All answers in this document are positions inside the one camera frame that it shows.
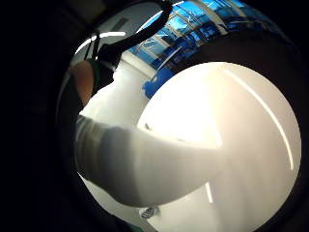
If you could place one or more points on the long ceiling light strip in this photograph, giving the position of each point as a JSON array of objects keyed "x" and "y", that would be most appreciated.
[{"x": 106, "y": 34}]

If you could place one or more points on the blue chair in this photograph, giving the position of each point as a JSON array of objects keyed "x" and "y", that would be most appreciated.
[{"x": 157, "y": 83}]

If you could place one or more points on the small black-white patterned object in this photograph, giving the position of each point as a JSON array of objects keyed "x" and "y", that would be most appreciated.
[{"x": 148, "y": 212}]

